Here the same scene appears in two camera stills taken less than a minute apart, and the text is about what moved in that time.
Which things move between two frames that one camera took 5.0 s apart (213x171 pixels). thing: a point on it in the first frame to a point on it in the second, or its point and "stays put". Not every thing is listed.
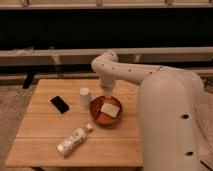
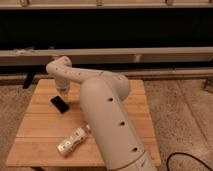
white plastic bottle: x=73 y=140 stays put
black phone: x=60 y=104 stays put
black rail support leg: x=28 y=79 stays put
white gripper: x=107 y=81 to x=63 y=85
